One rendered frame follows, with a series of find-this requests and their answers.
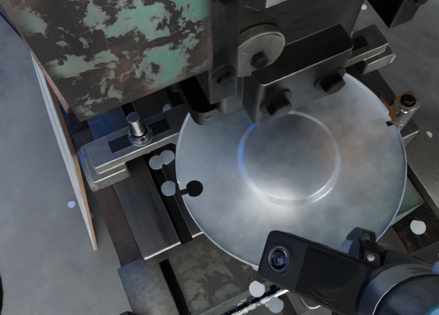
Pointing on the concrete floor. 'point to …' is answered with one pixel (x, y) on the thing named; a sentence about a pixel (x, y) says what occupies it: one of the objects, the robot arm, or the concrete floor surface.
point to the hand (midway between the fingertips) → (338, 260)
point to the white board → (70, 156)
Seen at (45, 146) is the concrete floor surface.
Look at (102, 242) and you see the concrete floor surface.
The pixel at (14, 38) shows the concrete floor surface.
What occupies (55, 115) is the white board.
